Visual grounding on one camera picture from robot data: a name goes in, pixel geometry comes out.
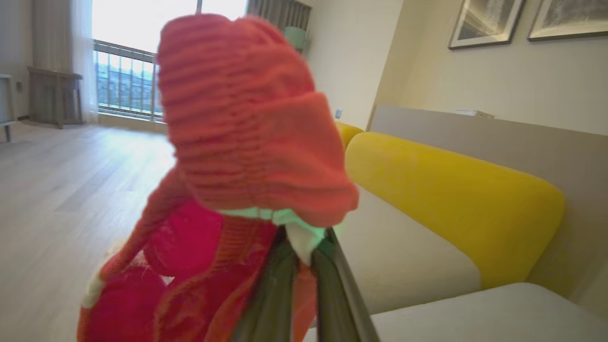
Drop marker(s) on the large yellow backrest cushion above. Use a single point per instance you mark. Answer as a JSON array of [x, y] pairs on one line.
[[456, 199]]

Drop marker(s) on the grey sofa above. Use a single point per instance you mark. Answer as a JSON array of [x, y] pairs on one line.
[[413, 256]]

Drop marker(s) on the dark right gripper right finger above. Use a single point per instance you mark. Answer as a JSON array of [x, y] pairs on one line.
[[339, 308]]

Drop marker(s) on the balcony railing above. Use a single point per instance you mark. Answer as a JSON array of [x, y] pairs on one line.
[[123, 76]]

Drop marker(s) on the white furniture piece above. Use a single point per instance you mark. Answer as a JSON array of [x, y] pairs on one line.
[[5, 104]]

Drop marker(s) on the wooden side table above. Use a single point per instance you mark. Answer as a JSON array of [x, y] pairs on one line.
[[54, 75]]

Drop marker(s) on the sheer beige curtain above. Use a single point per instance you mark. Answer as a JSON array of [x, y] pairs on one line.
[[61, 42]]

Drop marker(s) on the red cloth garment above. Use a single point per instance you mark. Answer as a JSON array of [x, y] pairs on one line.
[[237, 118]]

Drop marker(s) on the striped grey curtain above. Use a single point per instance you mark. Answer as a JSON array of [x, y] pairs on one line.
[[280, 12]]

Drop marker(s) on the mint green object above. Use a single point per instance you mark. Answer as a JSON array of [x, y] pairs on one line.
[[297, 38]]

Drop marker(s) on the framed grey picture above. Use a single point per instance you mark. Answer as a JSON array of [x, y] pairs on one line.
[[484, 21], [570, 16]]

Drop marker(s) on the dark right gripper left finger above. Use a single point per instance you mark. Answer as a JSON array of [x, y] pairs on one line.
[[268, 308]]

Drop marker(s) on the small yellow backrest cushion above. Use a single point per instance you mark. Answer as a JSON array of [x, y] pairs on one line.
[[346, 133]]

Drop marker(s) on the small white box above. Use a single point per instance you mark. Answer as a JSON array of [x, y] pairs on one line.
[[475, 114]]

